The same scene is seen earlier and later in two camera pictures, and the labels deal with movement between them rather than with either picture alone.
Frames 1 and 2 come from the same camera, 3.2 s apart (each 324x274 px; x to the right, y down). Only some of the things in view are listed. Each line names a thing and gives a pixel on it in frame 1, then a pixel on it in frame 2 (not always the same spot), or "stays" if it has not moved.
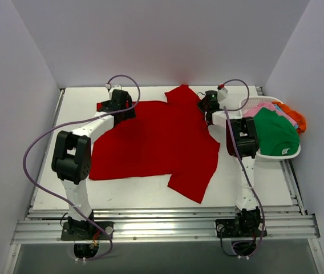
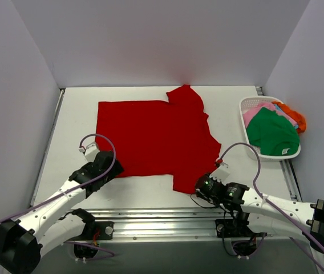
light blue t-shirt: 296,125 stays
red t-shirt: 171,137 stays
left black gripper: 128,111 -> 110,164
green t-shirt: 276,135 stays
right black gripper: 203,105 -> 201,186
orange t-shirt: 296,116 stays
